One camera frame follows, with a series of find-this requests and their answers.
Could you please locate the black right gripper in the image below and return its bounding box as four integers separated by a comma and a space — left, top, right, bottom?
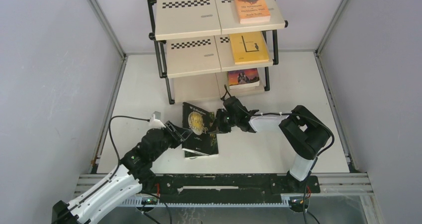
208, 109, 238, 134

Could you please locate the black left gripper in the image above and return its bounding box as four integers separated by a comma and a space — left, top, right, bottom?
151, 120, 193, 161

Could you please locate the dark black-green book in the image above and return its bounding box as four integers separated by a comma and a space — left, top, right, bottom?
182, 102, 214, 135

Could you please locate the Jane Eyre blue book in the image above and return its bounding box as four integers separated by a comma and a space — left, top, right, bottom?
227, 68, 260, 90

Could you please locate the yellow book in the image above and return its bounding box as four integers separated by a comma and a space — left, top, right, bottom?
229, 31, 270, 65

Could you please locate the orange paperback book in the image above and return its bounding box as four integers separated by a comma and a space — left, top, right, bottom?
234, 0, 271, 24

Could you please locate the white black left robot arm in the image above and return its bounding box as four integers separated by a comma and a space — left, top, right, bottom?
51, 121, 193, 224

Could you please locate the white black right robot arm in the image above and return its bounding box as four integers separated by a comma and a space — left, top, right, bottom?
209, 96, 335, 192

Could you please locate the green garden cover book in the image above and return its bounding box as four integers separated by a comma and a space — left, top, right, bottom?
182, 131, 219, 159

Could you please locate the cream three-tier shelf rack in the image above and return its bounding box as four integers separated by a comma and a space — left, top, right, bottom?
147, 0, 288, 104

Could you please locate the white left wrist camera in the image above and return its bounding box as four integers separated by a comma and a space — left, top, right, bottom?
148, 112, 165, 129

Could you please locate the black mounting base rail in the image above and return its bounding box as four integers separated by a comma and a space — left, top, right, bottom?
142, 173, 321, 205

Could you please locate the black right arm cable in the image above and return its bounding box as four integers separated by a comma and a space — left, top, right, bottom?
222, 84, 335, 217

